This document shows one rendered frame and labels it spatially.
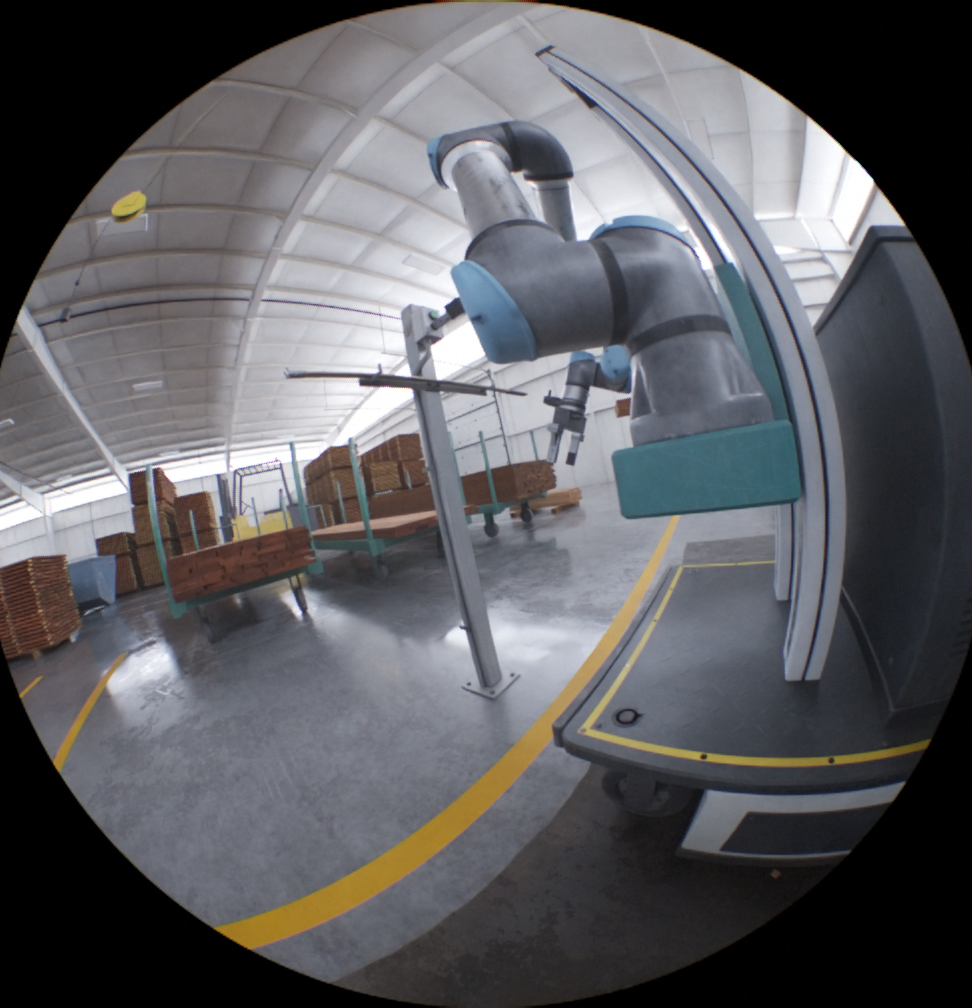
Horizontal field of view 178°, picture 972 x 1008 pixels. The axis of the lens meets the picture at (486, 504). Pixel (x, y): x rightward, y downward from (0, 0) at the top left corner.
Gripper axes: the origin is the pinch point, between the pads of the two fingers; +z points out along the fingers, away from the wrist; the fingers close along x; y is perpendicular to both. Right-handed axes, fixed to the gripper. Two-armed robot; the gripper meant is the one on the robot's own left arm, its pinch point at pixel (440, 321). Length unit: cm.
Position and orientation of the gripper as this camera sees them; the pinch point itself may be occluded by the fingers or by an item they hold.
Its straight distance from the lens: 99.0
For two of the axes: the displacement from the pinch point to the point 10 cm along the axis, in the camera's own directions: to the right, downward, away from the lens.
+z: -7.4, 1.1, 6.6
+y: -5.2, -7.3, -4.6
